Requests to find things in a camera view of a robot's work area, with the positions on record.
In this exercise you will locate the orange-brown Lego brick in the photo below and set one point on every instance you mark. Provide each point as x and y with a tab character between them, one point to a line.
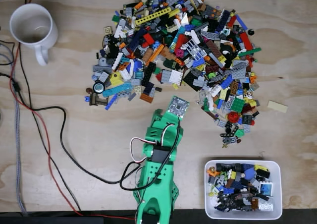
146	97

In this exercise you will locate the white square Lego plate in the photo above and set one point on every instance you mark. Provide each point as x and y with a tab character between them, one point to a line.
176	77

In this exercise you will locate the cyan Lego beam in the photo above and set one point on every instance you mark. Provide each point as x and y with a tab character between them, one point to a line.
116	90

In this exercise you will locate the black holed Lego beam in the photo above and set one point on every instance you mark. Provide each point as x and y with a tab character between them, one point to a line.
229	132

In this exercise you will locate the orange small Lego piece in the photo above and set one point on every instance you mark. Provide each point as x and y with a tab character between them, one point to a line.
211	171

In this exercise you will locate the black Lego wheel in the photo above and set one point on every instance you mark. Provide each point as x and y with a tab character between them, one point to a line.
99	87

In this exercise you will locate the red round Lego piece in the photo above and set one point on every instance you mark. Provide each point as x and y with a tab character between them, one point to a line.
233	117

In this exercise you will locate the magenta Lego flower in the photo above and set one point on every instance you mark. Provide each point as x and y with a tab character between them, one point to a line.
180	53

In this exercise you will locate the small blue Lego piece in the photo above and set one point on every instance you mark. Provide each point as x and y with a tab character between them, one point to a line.
87	98

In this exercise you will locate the bright green Lego plate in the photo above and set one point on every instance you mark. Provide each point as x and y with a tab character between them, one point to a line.
237	104

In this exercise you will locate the white Lego lattice window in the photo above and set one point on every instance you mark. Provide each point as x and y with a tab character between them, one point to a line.
195	48

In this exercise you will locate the grey round Lego dish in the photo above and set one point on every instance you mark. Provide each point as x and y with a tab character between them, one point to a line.
102	62

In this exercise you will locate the tan square Lego tile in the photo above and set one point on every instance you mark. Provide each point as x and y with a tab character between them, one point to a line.
108	30

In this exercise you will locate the yellow long holed Lego beam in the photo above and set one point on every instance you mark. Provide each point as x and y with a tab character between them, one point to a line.
153	16

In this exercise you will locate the yellow and black Lego piece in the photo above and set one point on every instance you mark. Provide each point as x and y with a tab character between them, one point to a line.
261	168

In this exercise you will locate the green long Lego plate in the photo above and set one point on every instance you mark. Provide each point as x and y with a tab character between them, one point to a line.
250	52

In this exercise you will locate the tan flat Lego tile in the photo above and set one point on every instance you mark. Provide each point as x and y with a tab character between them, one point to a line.
278	106

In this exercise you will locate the red long Lego brick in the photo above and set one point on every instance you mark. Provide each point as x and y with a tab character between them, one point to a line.
245	41

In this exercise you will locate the white Lego brick blue panel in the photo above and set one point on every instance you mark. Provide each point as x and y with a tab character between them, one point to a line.
266	188

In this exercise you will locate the black round Lego piece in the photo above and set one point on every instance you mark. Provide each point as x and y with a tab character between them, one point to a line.
251	32

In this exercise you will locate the blue long Lego plate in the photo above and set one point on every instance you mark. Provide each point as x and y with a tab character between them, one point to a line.
241	21

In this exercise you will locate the white plastic bin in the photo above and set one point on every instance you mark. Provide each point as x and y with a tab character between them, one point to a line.
277	184

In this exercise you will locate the white studded Lego brick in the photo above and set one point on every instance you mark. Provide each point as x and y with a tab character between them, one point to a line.
266	204

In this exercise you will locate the white ceramic mug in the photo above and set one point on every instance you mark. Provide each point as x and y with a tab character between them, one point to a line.
31	25

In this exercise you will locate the green camera circuit board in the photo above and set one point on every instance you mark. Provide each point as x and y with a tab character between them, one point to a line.
177	106

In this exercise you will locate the brown Lego frame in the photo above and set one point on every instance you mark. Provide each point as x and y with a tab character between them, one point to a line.
97	99

